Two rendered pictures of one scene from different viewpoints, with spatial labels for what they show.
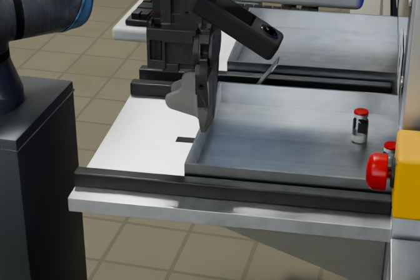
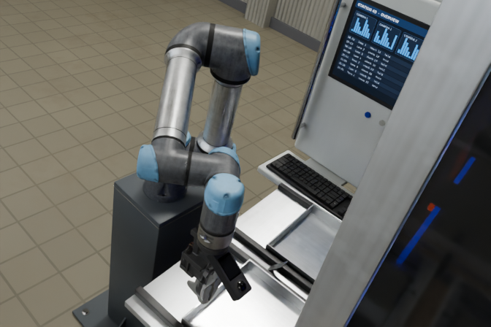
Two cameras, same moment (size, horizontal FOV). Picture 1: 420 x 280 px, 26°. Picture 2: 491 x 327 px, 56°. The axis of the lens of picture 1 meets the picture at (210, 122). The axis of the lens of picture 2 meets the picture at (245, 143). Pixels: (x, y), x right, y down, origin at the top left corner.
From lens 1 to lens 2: 0.63 m
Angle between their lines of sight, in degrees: 19
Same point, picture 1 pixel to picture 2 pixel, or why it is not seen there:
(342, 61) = not seen: hidden behind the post
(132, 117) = not seen: hidden behind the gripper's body
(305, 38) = (330, 238)
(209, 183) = not seen: outside the picture
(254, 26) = (233, 281)
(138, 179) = (158, 312)
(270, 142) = (246, 314)
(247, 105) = (258, 278)
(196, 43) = (202, 273)
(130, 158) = (174, 287)
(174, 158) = (193, 300)
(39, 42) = (285, 104)
